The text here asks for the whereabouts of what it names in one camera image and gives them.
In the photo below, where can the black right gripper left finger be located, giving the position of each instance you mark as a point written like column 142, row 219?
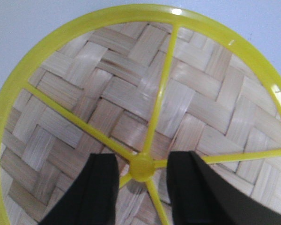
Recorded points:
column 91, row 199

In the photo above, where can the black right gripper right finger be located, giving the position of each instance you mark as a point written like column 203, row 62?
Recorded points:
column 200, row 196

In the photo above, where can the woven bamboo steamer lid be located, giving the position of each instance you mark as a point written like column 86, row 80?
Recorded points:
column 145, row 85

